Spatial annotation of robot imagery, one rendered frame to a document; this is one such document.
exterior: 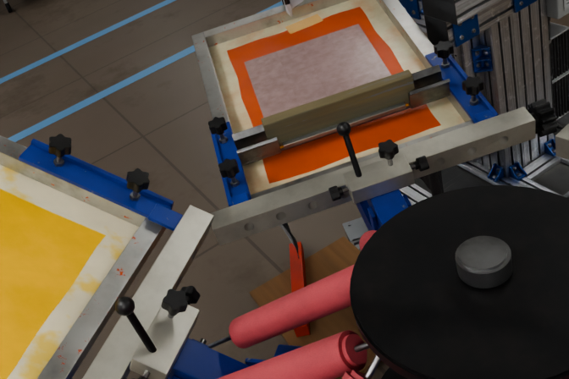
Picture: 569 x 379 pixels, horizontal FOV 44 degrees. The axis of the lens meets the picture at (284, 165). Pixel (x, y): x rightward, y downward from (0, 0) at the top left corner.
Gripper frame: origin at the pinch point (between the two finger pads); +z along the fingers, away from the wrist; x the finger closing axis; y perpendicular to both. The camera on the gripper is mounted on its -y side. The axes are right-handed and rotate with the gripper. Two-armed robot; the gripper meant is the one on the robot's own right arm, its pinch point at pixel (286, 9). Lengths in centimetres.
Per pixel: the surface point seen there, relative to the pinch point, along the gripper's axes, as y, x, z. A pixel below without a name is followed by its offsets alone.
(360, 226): 7, 11, 112
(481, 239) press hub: 0, -137, -41
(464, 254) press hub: -2, -138, -42
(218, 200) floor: -48, 63, 120
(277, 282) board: -32, -6, 109
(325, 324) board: -19, -34, 105
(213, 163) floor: -47, 95, 124
